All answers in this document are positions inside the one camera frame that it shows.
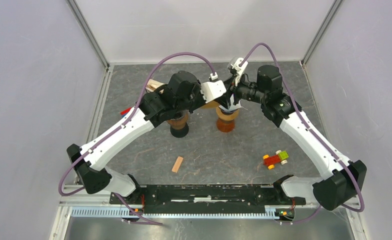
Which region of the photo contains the amber glass carafe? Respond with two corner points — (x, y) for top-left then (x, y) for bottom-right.
(216, 118), (235, 133)

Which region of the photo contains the orange coffee filter box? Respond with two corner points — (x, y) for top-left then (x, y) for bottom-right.
(145, 79), (166, 93)

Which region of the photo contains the red green toy car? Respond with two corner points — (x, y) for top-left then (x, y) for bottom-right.
(262, 150), (289, 170)

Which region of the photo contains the dark wooden dripper ring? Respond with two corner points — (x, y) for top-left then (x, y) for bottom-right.
(166, 112), (190, 128)

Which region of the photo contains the light wooden dripper ring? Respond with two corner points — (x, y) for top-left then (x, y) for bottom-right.
(215, 107), (241, 122)

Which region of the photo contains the blue glass dripper cone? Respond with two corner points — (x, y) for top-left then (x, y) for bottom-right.
(218, 106), (240, 115)

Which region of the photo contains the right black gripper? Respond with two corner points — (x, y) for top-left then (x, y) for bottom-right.
(213, 71), (268, 110)

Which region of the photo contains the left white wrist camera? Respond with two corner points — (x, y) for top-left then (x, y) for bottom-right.
(200, 72), (227, 104)

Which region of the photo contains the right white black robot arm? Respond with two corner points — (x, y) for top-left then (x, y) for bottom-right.
(224, 65), (367, 213)

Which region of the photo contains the white slotted cable duct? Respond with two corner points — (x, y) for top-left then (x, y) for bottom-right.
(70, 206), (292, 220)

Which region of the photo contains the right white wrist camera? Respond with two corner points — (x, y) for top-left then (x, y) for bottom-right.
(227, 56), (249, 86)

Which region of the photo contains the white paper coffee filter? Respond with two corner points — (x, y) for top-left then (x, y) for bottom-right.
(223, 101), (244, 109)

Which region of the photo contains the long wooden block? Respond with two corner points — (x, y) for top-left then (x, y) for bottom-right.
(171, 156), (184, 173)

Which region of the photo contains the dark red cup carafe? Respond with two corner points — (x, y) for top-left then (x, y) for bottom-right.
(170, 124), (189, 138)

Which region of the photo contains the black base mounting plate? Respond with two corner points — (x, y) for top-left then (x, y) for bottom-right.
(124, 183), (306, 214)

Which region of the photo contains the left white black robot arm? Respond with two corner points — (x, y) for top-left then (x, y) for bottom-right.
(66, 71), (225, 204)

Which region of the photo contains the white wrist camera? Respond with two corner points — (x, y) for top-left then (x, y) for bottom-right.
(227, 56), (249, 86)
(200, 72), (227, 104)

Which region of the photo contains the blue red toy block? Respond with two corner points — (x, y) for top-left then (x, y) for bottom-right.
(120, 107), (132, 116)

